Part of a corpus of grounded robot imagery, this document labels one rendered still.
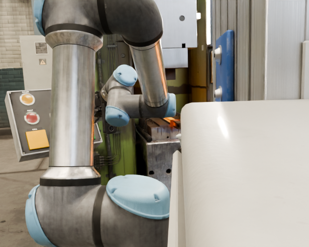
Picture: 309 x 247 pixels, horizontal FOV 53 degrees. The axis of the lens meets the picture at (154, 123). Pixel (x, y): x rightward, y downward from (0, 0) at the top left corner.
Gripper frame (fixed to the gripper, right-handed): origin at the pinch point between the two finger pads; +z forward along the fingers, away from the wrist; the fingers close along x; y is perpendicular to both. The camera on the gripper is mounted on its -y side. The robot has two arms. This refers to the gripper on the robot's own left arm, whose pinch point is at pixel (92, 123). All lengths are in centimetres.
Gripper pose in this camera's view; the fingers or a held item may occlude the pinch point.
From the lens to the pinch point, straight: 129.2
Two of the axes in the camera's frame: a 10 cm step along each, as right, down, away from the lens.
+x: -8.1, 1.2, -5.7
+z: -4.9, 4.0, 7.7
